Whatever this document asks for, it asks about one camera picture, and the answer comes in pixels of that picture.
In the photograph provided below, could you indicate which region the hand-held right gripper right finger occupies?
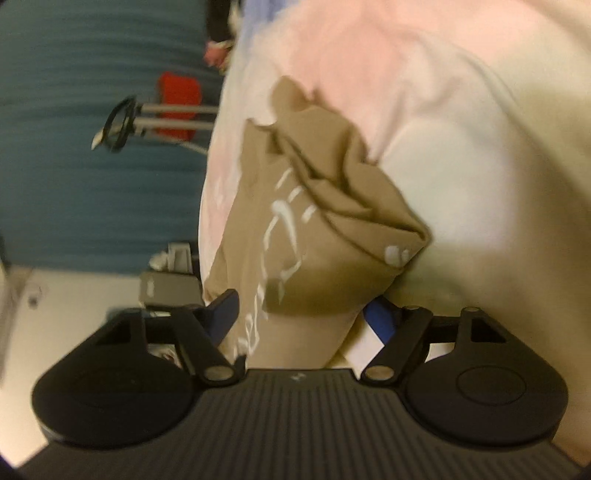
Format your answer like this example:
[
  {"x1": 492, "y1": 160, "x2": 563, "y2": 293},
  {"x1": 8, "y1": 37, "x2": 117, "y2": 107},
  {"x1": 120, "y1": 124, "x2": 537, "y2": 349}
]
[{"x1": 360, "y1": 298, "x2": 507, "y2": 385}]

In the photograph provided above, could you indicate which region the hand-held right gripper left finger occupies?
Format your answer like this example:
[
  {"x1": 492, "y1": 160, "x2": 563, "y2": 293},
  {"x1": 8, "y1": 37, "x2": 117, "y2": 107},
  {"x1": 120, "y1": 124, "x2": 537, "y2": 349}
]
[{"x1": 92, "y1": 289, "x2": 246, "y2": 387}]

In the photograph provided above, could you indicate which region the tan printed t-shirt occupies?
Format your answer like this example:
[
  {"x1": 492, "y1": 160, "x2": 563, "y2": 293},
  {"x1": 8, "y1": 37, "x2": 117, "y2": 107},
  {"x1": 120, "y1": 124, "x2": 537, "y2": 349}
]
[{"x1": 203, "y1": 76, "x2": 432, "y2": 370}]

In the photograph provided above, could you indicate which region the grey chair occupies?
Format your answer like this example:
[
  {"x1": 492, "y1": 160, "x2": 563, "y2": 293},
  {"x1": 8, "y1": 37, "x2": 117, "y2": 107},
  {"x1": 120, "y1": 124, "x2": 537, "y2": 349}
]
[{"x1": 139, "y1": 271, "x2": 204, "y2": 310}]

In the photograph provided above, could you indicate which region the white side table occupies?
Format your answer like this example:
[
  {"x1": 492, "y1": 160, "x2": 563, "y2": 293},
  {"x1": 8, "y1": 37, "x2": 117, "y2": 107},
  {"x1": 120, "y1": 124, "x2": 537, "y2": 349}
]
[{"x1": 148, "y1": 241, "x2": 197, "y2": 273}]

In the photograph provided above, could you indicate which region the blue curtain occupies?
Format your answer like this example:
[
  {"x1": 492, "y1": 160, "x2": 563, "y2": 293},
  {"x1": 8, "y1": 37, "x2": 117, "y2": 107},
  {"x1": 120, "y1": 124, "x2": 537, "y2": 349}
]
[{"x1": 0, "y1": 0, "x2": 227, "y2": 275}]

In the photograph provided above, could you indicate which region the pastel pink blue duvet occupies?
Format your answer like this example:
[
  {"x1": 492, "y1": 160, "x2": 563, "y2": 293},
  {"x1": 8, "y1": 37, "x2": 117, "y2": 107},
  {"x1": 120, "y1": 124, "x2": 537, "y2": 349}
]
[{"x1": 198, "y1": 0, "x2": 591, "y2": 462}]

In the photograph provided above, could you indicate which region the garment steamer stand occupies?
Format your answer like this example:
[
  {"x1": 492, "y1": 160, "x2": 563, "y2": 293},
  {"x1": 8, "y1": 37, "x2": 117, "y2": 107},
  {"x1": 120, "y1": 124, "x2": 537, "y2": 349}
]
[{"x1": 91, "y1": 95, "x2": 220, "y2": 155}]

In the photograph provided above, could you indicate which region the red cloth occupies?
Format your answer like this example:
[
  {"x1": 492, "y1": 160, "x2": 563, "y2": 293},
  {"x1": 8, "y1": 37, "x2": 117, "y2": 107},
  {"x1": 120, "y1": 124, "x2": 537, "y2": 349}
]
[{"x1": 157, "y1": 71, "x2": 204, "y2": 141}]

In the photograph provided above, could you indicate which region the pink cloth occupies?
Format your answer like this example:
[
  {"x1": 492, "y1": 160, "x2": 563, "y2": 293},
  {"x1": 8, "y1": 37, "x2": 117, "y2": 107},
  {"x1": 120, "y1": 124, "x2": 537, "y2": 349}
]
[{"x1": 204, "y1": 41, "x2": 232, "y2": 70}]

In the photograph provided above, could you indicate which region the black garment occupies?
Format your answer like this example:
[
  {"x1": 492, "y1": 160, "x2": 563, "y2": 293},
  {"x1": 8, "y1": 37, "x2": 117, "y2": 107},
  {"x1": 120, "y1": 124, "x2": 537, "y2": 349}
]
[{"x1": 205, "y1": 0, "x2": 243, "y2": 42}]

